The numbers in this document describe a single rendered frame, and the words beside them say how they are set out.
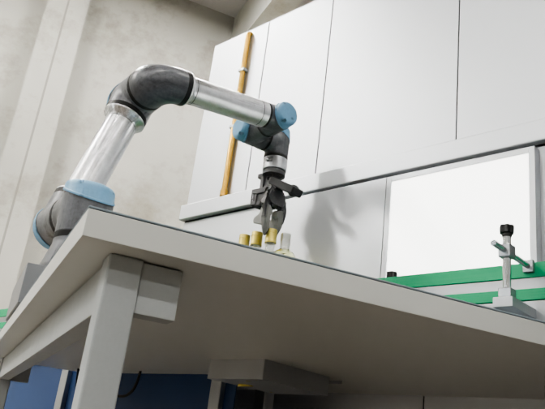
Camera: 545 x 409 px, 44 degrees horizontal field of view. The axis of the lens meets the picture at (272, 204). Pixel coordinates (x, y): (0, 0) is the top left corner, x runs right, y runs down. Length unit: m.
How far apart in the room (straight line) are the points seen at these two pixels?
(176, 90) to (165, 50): 4.21
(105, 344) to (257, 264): 0.19
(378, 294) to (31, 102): 4.61
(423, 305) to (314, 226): 1.20
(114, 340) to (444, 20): 1.64
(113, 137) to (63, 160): 3.59
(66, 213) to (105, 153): 0.27
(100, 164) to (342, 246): 0.73
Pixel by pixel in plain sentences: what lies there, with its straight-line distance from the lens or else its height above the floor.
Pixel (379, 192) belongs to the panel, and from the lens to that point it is 1.98.
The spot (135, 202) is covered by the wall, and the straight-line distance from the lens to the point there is 5.39.
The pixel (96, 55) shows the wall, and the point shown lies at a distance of 5.80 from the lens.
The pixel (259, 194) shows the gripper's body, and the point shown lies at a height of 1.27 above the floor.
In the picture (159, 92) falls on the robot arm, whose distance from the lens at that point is 1.79.
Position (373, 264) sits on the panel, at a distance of 1.91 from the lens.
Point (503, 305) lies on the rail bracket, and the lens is 1.36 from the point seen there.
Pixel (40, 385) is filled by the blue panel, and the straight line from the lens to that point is 2.56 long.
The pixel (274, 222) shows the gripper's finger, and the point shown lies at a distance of 2.06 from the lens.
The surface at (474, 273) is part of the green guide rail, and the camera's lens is 1.56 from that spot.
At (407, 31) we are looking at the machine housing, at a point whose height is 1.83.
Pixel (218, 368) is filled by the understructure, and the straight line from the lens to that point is 1.54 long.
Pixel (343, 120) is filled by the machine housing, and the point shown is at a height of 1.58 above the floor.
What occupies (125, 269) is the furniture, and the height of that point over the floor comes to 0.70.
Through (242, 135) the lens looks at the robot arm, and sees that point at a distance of 2.05.
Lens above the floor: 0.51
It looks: 21 degrees up
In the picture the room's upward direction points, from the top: 7 degrees clockwise
